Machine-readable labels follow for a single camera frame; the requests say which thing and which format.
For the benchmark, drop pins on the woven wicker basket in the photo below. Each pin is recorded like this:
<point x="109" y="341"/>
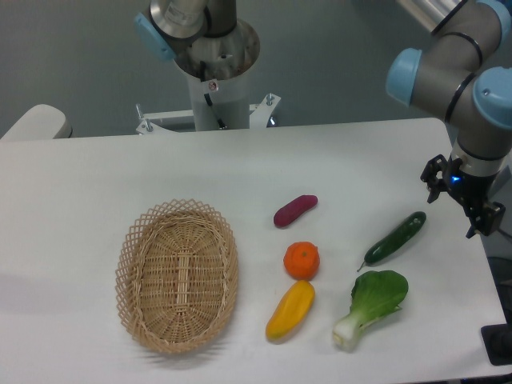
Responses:
<point x="177" y="276"/>

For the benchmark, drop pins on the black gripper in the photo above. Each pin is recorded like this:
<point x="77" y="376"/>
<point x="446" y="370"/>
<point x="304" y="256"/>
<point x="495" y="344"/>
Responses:
<point x="469" y="191"/>

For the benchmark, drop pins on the orange tangerine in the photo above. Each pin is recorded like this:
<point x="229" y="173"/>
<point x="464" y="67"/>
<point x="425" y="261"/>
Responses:
<point x="302" y="260"/>

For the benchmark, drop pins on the green cucumber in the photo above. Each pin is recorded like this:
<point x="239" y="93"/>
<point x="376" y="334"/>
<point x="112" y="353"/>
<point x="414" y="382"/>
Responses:
<point x="394" y="240"/>

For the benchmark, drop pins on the black device at table edge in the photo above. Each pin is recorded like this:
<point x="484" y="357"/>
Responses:
<point x="497" y="341"/>

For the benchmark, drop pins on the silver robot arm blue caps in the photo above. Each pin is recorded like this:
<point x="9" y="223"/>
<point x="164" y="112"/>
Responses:
<point x="447" y="81"/>

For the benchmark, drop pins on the white chair armrest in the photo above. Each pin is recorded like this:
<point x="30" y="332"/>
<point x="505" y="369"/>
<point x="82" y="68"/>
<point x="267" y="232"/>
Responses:
<point x="41" y="122"/>

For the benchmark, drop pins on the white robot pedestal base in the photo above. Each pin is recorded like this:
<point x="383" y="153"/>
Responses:
<point x="217" y="71"/>

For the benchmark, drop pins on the green bok choy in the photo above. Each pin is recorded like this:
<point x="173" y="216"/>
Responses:
<point x="375" y="295"/>

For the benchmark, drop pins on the yellow mango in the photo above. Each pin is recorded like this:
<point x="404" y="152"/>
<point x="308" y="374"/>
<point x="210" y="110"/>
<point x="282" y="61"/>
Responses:
<point x="291" y="311"/>

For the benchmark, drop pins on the purple sweet potato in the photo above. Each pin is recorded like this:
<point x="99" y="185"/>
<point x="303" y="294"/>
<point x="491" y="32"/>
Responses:
<point x="291" y="211"/>

